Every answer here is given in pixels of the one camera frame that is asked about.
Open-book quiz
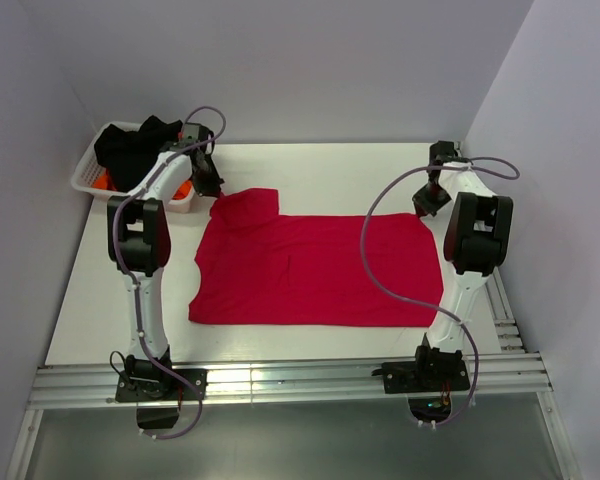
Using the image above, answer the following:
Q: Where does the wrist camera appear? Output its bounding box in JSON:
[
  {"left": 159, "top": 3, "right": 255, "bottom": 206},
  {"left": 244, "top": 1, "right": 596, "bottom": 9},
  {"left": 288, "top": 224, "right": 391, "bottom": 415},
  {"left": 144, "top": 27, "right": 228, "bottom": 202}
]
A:
[
  {"left": 428, "top": 140, "right": 469, "bottom": 176},
  {"left": 160, "top": 123, "right": 215, "bottom": 155}
]

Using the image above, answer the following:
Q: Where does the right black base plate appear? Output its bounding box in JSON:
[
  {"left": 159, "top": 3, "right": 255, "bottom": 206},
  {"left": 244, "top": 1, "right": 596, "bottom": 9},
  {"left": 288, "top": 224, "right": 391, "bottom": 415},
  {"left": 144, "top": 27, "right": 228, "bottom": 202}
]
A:
[{"left": 372, "top": 360, "right": 471, "bottom": 394}]

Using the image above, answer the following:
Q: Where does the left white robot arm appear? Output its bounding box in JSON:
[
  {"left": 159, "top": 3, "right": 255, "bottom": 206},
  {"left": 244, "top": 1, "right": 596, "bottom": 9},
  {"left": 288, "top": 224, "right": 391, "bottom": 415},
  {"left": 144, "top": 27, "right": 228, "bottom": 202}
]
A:
[{"left": 107, "top": 146, "right": 223, "bottom": 399}]

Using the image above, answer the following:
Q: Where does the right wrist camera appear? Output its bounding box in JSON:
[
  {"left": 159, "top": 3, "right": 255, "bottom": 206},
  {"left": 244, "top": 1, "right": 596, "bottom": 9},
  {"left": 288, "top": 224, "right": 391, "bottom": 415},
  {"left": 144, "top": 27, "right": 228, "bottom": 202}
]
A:
[{"left": 428, "top": 140, "right": 469, "bottom": 176}]

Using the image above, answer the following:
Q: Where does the orange t shirt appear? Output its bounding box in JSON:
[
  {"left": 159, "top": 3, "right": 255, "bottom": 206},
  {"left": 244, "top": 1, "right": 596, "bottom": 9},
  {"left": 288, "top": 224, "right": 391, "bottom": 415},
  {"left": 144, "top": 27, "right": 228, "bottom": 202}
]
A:
[{"left": 92, "top": 170, "right": 193, "bottom": 200}]

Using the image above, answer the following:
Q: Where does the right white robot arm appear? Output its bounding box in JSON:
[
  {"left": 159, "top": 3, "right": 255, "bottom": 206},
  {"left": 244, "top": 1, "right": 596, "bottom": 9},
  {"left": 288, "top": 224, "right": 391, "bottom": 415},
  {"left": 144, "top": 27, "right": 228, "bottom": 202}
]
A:
[{"left": 412, "top": 159, "right": 514, "bottom": 390}]

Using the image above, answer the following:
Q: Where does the red t shirt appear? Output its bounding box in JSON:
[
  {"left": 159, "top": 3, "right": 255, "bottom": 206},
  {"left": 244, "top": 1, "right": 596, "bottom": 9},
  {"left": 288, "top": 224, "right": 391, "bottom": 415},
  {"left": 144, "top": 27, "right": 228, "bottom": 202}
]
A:
[{"left": 189, "top": 188, "right": 443, "bottom": 328}]

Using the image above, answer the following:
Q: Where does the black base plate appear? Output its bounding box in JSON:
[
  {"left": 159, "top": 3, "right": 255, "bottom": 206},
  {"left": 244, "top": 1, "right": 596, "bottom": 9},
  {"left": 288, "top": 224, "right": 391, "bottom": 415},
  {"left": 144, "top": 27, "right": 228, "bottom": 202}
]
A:
[
  {"left": 114, "top": 368, "right": 208, "bottom": 403},
  {"left": 372, "top": 360, "right": 471, "bottom": 394}
]

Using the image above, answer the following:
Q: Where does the front aluminium rail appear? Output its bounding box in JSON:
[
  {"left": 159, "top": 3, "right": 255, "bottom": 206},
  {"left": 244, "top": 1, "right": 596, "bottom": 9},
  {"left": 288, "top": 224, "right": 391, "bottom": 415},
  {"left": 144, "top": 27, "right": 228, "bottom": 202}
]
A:
[{"left": 26, "top": 354, "right": 552, "bottom": 410}]

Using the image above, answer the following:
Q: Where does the black t shirt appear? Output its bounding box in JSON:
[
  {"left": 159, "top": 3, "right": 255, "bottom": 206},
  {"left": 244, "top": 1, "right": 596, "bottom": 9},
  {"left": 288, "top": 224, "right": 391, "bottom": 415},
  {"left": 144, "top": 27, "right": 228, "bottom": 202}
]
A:
[{"left": 95, "top": 115, "right": 183, "bottom": 192}]

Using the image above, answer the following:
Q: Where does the white plastic basket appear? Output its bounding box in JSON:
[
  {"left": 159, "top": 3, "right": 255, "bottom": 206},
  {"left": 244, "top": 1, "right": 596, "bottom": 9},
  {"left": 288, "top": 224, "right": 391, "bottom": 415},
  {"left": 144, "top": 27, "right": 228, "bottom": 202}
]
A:
[{"left": 70, "top": 121, "right": 195, "bottom": 214}]

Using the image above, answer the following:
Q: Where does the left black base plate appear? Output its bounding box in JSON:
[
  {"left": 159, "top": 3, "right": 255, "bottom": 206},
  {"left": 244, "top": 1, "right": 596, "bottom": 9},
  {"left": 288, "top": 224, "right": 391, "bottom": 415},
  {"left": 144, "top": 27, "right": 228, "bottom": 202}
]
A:
[{"left": 114, "top": 368, "right": 208, "bottom": 403}]

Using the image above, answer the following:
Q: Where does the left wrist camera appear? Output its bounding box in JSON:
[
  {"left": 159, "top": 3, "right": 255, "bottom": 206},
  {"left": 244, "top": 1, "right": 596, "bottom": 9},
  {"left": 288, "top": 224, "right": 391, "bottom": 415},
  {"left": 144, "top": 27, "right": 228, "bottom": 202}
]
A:
[{"left": 160, "top": 123, "right": 215, "bottom": 155}]

